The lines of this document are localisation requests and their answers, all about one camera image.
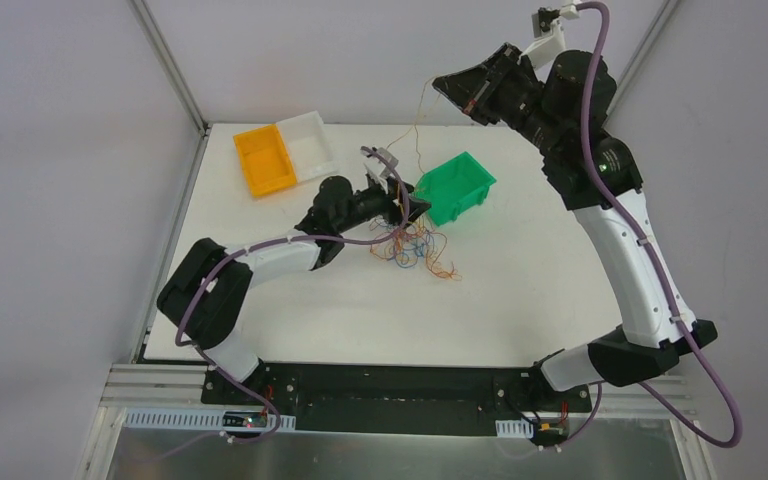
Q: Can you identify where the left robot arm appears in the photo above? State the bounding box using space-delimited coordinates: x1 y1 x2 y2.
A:
156 176 431 405

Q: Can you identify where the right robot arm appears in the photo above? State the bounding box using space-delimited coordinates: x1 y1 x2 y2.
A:
432 44 718 410

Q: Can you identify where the white plastic bin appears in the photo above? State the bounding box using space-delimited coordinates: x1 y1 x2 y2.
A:
276 111 339 183

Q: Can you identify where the orange plastic bin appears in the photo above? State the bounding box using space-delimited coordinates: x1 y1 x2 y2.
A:
233 124 298 198

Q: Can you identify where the green plastic bin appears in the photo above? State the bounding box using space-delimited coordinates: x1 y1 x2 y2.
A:
415 152 496 226

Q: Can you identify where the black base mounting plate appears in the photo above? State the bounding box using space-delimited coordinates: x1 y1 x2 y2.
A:
201 363 592 437

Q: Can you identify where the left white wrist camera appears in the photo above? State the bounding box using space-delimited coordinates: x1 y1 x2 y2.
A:
360 146 402 200

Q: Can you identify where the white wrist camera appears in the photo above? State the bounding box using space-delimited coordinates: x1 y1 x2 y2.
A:
360 146 402 200
524 1 581 70

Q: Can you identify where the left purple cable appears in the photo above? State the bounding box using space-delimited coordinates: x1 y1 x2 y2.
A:
125 145 413 458

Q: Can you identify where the purple cable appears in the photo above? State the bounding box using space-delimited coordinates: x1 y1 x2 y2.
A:
125 145 413 458
499 0 744 455

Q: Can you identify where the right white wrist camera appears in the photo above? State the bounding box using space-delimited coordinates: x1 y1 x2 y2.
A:
524 1 581 70

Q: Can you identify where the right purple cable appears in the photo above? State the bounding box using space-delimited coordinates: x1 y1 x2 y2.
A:
499 0 744 455

